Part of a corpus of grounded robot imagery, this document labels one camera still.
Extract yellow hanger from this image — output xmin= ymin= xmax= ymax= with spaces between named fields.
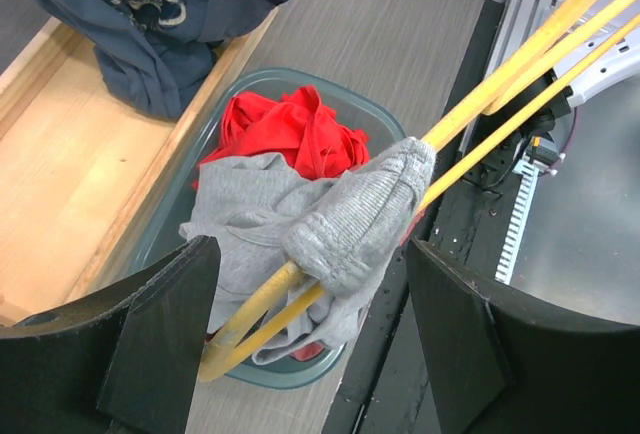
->
xmin=198 ymin=0 xmax=639 ymax=382

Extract navy tank top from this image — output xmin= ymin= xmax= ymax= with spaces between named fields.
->
xmin=35 ymin=0 xmax=288 ymax=121

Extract red tank top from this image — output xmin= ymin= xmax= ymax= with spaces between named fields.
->
xmin=179 ymin=85 xmax=371 ymax=334

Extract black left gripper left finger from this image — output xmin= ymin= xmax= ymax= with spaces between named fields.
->
xmin=1 ymin=236 xmax=221 ymax=433

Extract wooden clothes rack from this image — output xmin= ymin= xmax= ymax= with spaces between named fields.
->
xmin=1 ymin=19 xmax=268 ymax=326

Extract grey tank top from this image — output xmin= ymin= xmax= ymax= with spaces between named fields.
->
xmin=179 ymin=137 xmax=436 ymax=365

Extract teal plastic tub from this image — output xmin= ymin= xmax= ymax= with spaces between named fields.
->
xmin=132 ymin=67 xmax=407 ymax=390

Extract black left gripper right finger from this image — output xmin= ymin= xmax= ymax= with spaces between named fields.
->
xmin=406 ymin=240 xmax=639 ymax=433

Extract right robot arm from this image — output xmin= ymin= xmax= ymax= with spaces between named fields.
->
xmin=408 ymin=21 xmax=639 ymax=433

